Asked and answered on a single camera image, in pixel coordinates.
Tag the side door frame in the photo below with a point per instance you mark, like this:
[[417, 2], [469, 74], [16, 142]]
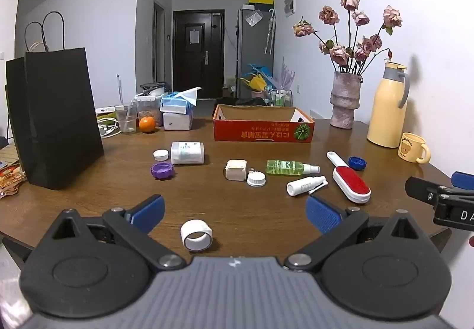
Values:
[[159, 44]]

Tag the blue tissue pack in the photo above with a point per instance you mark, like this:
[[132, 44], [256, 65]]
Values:
[[174, 102]]

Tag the grey refrigerator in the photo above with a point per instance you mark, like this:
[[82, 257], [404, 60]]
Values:
[[253, 44]]

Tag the white tape roll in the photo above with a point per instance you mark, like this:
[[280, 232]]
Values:
[[196, 229]]

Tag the wall picture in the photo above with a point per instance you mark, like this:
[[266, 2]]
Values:
[[290, 1]]

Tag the pink stone vase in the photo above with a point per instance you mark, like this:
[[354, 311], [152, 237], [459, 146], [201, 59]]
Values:
[[344, 99]]

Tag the purple bottle cap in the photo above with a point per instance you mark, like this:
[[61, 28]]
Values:
[[162, 170]]

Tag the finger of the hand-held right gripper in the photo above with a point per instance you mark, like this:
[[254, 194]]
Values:
[[463, 180], [420, 188]]

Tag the lavender folded item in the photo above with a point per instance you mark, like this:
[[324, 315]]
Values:
[[286, 77]]

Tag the white spray bottle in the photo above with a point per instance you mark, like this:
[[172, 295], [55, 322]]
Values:
[[300, 187]]

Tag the orange cardboard box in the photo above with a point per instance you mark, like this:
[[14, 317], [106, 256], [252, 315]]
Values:
[[259, 133]]

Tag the yellow bag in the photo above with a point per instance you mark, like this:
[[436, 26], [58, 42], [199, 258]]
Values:
[[255, 83]]

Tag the white round cap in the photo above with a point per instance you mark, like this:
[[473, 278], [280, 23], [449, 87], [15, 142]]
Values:
[[256, 179]]

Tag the red and white lint brush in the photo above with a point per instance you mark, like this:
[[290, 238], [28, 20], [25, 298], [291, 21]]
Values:
[[351, 184]]

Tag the white wet wipes pack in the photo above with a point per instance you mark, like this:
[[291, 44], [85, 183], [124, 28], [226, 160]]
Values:
[[187, 153]]

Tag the yellow bear mug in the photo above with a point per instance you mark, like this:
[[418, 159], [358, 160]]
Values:
[[409, 147]]

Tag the blue bottle cap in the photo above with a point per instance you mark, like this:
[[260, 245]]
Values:
[[357, 163]]

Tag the white leaning board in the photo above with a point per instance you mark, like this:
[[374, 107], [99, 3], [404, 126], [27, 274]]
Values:
[[316, 114]]

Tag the small cardboard box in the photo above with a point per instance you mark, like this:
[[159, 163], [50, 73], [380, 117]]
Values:
[[229, 92]]

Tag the snack packets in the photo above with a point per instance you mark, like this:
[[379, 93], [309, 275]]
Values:
[[9, 179]]

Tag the clear plastic food container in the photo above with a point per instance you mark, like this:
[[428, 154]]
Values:
[[150, 107]]

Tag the small white cap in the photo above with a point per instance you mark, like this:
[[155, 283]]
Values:
[[161, 155]]

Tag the green spray bottle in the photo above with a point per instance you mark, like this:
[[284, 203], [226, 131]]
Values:
[[281, 167]]

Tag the pink bucket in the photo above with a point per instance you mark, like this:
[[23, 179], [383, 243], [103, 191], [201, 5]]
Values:
[[258, 94]]

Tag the metal rolling cart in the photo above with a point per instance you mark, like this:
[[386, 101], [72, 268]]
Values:
[[279, 97]]

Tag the white mop stick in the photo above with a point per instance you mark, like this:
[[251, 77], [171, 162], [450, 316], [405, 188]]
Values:
[[119, 90]]

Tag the clear plastic bag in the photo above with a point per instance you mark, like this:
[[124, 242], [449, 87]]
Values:
[[254, 18]]

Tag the dark brown entrance door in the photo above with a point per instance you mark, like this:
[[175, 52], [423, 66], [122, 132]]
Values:
[[198, 66]]

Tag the yellow thermos jug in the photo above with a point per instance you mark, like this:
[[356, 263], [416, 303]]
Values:
[[385, 110]]

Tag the purple tissue pack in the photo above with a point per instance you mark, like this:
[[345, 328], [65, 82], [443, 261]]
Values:
[[177, 121]]

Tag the dried pink roses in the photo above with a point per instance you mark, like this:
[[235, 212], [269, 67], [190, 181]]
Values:
[[337, 53]]

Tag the clear drinking glass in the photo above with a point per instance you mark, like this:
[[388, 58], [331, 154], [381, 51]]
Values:
[[126, 121]]

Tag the blue folded item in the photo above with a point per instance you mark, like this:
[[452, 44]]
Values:
[[261, 69]]

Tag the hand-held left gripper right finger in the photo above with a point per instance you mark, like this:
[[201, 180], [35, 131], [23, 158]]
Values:
[[322, 212]]

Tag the large black paper bag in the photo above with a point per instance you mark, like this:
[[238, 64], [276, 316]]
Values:
[[59, 118]]

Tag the white folded umbrella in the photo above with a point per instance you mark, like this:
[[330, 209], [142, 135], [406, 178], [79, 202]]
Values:
[[270, 33]]

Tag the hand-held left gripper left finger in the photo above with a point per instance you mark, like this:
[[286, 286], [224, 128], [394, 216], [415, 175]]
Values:
[[150, 210]]

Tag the white flat box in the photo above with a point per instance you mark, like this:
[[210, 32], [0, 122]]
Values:
[[105, 110]]

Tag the orange fruit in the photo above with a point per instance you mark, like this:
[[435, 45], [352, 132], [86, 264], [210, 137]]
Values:
[[147, 124]]

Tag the white charger plug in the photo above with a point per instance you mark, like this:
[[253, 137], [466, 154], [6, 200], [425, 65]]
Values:
[[236, 170]]

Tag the yellow box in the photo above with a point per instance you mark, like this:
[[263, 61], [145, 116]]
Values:
[[261, 2]]

